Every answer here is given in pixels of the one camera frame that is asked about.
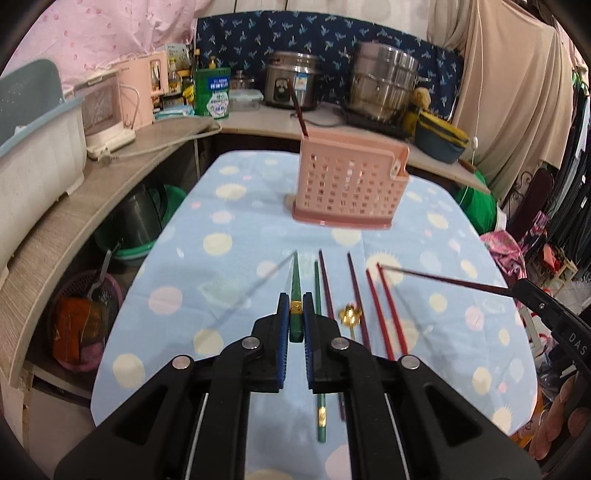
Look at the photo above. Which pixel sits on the pink electric kettle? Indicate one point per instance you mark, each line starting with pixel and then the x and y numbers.
pixel 138 87

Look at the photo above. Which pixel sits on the yellow container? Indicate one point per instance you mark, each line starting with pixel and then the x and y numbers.
pixel 410 121

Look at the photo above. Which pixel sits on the steel rice cooker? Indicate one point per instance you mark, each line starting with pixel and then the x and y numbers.
pixel 293 81

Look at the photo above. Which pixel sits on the stack of yellow blue bowls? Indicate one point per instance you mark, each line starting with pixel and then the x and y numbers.
pixel 438 136

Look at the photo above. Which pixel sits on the gold spoon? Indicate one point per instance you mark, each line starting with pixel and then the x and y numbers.
pixel 351 315

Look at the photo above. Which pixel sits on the blue dotted tablecloth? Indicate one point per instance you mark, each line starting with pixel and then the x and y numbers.
pixel 231 286

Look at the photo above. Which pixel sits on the beige curtain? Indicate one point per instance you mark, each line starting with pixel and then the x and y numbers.
pixel 508 92

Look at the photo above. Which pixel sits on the white glass kettle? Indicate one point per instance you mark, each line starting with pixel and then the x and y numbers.
pixel 104 110

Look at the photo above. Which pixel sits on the pink plastic utensil basket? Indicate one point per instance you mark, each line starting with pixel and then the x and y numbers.
pixel 346 184

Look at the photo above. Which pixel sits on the blue wet wipes pack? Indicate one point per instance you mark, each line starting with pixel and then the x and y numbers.
pixel 174 113

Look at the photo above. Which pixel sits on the green plastic bag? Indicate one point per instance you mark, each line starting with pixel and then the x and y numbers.
pixel 480 203

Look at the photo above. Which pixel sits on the black induction cooker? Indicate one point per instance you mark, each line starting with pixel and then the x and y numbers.
pixel 364 122

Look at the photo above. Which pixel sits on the green tin can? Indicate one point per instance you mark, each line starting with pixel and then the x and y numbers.
pixel 212 92

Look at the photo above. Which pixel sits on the stacked steel steamer pot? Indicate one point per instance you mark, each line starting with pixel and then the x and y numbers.
pixel 383 83

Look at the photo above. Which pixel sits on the green plastic basin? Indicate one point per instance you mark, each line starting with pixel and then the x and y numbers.
pixel 171 207

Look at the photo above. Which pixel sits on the clear food container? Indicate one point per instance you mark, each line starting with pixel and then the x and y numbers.
pixel 244 99

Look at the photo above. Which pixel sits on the white dish box blue lid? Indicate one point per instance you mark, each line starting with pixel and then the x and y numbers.
pixel 37 152

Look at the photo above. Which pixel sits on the yellow oil bottle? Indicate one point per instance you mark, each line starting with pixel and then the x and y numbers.
pixel 213 62

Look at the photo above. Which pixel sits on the white power strip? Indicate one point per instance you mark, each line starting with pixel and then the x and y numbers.
pixel 108 150

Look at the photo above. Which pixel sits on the green chopstick with gold band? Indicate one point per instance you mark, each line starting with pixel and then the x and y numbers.
pixel 316 281
pixel 296 286

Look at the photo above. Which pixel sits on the dark red chopstick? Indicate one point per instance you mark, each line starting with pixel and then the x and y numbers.
pixel 392 304
pixel 452 279
pixel 298 108
pixel 376 300
pixel 325 281
pixel 355 286

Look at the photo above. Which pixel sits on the white green carton box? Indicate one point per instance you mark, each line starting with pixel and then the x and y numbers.
pixel 178 54

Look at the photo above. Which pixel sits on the brown loofah sponge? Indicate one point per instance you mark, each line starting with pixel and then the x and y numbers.
pixel 421 98

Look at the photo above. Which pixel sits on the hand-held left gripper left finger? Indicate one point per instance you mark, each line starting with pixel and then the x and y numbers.
pixel 282 344

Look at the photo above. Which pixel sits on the navy printed cloth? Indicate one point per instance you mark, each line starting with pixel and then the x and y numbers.
pixel 337 32

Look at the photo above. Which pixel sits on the hanging dark clothes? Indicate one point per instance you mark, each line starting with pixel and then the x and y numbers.
pixel 572 161

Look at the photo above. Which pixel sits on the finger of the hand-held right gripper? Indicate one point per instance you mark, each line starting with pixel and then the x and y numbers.
pixel 538 300

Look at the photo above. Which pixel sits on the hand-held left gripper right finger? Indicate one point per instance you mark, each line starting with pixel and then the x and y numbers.
pixel 309 344

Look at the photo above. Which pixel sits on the person's right hand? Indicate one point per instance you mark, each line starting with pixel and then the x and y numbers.
pixel 561 415

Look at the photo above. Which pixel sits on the pink dotted curtain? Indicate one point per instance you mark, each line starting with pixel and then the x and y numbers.
pixel 106 32

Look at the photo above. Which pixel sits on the red plastic basket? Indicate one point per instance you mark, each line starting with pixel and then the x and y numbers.
pixel 85 323

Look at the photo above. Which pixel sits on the pink floral cloth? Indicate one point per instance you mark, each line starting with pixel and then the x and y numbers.
pixel 503 251

